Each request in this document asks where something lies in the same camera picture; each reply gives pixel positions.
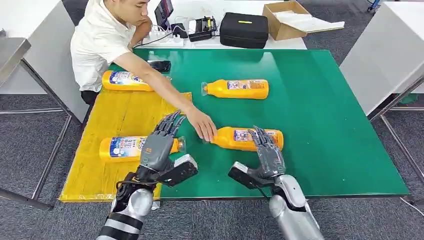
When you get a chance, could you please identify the black cable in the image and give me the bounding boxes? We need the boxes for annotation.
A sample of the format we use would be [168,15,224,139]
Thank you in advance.
[132,31,176,51]

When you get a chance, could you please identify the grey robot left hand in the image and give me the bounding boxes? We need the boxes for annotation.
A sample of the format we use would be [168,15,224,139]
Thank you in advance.
[135,110,187,182]

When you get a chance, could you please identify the yellow sheet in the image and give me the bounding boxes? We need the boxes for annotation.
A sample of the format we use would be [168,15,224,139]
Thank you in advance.
[58,87,193,204]

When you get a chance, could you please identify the person's right hand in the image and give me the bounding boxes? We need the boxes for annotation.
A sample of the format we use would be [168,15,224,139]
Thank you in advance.
[185,105,219,143]

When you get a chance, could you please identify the steel bench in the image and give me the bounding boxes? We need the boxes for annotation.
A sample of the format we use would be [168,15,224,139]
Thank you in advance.
[0,29,32,88]

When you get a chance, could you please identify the person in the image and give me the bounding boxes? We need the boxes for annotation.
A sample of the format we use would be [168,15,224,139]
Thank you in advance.
[70,0,219,143]

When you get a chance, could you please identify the orange drink bottle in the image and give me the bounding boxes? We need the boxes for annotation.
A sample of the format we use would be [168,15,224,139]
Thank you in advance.
[203,126,285,153]
[201,78,270,101]
[101,70,173,93]
[98,135,187,164]

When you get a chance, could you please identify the white side table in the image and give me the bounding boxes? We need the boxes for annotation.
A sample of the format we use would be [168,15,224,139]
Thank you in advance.
[0,0,90,211]
[339,1,424,185]

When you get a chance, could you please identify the black smartphone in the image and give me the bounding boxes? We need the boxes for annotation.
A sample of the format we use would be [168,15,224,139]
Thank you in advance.
[147,59,172,74]

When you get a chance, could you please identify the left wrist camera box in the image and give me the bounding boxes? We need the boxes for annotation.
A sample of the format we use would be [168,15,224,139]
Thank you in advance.
[156,153,199,188]

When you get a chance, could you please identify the green table mat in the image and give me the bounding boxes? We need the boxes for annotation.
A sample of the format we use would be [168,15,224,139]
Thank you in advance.
[109,48,411,200]

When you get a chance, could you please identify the brown cardboard box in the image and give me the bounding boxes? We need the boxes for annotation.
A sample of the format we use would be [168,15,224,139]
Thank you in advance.
[261,0,314,42]

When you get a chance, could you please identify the black label printer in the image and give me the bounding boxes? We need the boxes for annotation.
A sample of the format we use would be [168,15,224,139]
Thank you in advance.
[188,15,219,43]

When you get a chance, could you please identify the white power strip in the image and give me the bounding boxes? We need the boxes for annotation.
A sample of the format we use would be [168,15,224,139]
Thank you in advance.
[142,31,185,48]

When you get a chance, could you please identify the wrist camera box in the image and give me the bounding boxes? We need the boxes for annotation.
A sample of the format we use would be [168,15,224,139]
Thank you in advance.
[227,161,266,191]
[156,153,199,188]

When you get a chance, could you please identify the white sheet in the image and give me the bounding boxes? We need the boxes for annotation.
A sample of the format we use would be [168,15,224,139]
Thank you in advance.
[274,9,346,34]

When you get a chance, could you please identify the black zip case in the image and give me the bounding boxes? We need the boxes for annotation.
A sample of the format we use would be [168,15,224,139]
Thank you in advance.
[219,12,270,50]

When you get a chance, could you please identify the white cable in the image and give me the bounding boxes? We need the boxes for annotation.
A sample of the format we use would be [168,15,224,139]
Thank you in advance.
[399,196,424,218]

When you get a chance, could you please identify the black power adapter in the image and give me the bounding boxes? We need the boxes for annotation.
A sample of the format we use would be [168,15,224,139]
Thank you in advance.
[171,22,189,39]

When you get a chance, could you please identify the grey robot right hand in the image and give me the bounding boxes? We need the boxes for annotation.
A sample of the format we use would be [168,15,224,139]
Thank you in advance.
[245,125,287,182]

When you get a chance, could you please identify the white desk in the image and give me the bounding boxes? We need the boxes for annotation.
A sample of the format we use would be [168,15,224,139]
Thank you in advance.
[133,0,308,51]

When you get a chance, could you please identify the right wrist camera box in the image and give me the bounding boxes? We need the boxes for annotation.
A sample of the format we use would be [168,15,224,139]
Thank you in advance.
[227,161,266,191]

